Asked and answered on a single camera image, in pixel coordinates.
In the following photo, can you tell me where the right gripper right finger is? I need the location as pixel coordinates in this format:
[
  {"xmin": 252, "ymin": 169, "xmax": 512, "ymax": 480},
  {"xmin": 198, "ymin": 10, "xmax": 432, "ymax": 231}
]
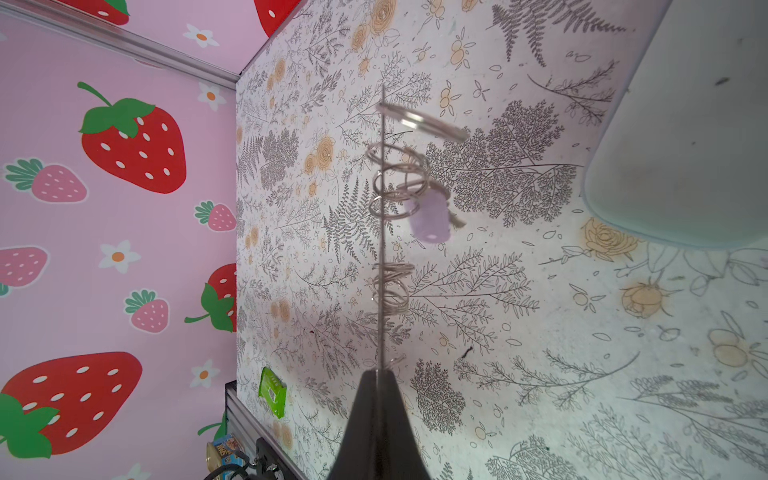
[{"xmin": 377, "ymin": 369, "xmax": 430, "ymax": 480}]

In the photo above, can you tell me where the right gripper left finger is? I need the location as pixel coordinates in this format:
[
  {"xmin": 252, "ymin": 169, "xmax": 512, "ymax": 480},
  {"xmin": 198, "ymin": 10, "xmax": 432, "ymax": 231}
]
[{"xmin": 327, "ymin": 370, "xmax": 377, "ymax": 480}]

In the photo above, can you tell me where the green snack packet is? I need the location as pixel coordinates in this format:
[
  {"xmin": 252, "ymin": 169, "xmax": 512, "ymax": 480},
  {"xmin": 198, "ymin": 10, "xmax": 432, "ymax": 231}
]
[{"xmin": 258, "ymin": 367, "xmax": 287, "ymax": 419}]

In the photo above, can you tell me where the gold tin can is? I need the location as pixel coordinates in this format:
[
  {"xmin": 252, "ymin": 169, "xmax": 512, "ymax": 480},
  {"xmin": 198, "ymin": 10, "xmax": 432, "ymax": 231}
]
[{"xmin": 206, "ymin": 434, "xmax": 245, "ymax": 473}]

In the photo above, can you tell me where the pale green glasses case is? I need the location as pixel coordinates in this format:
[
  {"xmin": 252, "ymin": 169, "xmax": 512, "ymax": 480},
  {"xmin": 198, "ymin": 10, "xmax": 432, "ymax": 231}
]
[{"xmin": 583, "ymin": 1, "xmax": 767, "ymax": 249}]

